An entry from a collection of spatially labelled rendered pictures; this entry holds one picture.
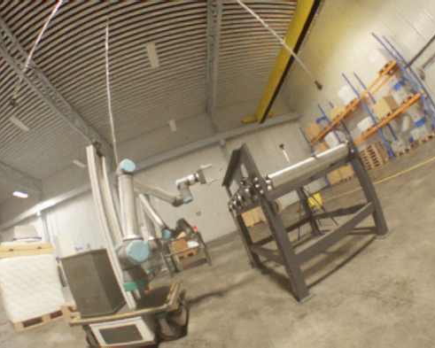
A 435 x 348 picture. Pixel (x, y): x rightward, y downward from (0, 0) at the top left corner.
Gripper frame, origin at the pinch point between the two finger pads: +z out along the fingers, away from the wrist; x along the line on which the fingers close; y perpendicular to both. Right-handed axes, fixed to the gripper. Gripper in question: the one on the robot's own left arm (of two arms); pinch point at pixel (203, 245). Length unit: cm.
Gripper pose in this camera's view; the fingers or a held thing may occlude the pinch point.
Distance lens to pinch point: 179.6
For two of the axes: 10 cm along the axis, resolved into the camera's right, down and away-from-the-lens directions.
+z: 7.0, 6.4, -3.0
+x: 0.9, 3.5, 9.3
